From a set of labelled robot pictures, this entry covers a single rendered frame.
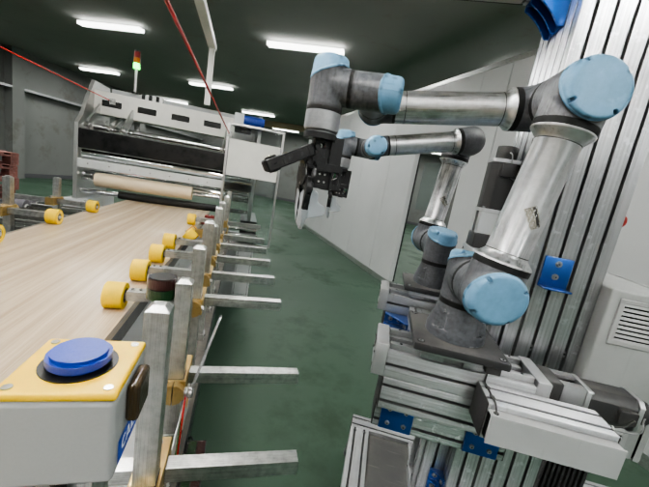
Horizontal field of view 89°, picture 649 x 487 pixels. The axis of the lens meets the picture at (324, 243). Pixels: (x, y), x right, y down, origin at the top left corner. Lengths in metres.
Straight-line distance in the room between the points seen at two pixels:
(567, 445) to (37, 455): 0.89
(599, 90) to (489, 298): 0.41
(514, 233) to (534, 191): 0.09
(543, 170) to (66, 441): 0.77
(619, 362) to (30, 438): 1.21
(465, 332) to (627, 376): 0.50
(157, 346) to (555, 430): 0.81
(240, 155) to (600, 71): 2.85
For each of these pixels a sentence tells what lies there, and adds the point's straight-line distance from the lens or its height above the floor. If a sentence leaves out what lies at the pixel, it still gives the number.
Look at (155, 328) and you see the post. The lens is 0.56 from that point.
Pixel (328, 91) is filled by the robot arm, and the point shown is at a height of 1.55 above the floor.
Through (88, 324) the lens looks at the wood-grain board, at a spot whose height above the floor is 0.90.
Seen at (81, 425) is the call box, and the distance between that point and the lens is 0.29.
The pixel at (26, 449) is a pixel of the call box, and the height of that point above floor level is 1.18.
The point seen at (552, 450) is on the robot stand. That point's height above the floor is 0.91.
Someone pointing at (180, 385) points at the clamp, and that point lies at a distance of 0.89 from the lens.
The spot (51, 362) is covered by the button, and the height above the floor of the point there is 1.23.
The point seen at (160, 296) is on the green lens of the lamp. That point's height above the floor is 1.08.
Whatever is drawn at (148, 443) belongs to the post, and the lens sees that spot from 0.67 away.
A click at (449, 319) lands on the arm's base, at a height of 1.09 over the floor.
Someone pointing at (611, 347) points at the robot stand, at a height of 1.07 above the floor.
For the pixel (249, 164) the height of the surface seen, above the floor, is 1.40.
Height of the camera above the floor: 1.38
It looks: 11 degrees down
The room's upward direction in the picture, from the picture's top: 10 degrees clockwise
